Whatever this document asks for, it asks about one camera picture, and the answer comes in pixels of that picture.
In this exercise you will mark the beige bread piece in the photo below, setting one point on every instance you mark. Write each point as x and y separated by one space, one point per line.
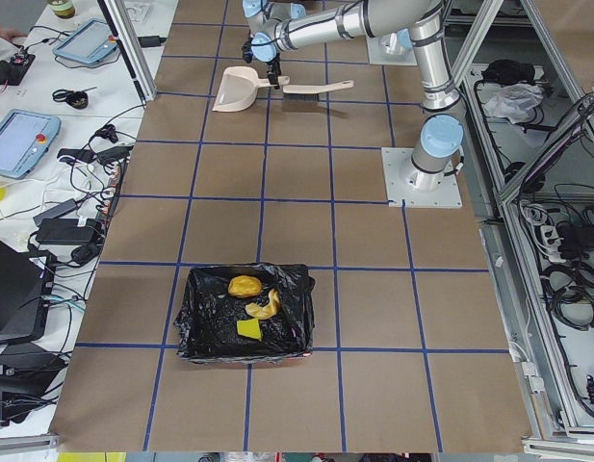
267 311

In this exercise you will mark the white dustpan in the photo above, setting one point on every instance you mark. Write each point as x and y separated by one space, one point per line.
238 89

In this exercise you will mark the yellow sponge piece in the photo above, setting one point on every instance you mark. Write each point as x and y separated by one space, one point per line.
250 329

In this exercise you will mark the near blue teach pendant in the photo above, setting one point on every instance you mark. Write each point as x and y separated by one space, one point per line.
24 138

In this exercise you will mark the black bag lined bin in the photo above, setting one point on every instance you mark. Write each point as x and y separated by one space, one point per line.
207 320

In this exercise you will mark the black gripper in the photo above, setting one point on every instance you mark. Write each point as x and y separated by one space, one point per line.
273 66

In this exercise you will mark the blue teach pendant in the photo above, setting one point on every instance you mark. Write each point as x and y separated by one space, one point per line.
90 43
24 138

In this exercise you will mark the black power adapter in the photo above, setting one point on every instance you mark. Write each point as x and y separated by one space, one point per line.
69 231

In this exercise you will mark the white hand brush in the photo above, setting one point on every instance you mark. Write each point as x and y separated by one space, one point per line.
313 92

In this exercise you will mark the black laptop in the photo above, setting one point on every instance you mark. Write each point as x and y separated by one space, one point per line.
25 283

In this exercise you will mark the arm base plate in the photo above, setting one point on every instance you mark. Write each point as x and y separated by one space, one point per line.
407 186
392 49

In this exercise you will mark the far blue teach pendant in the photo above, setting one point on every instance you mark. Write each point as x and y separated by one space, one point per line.
90 43

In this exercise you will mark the brown potato toy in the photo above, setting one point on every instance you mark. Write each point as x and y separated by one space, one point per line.
244 286

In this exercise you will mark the aluminium frame post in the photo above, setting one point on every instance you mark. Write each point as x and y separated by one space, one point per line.
123 31

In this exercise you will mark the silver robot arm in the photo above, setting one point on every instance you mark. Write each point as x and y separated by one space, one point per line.
258 12
275 28

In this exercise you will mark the small black bowl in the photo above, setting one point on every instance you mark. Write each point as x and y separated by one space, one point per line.
78 100

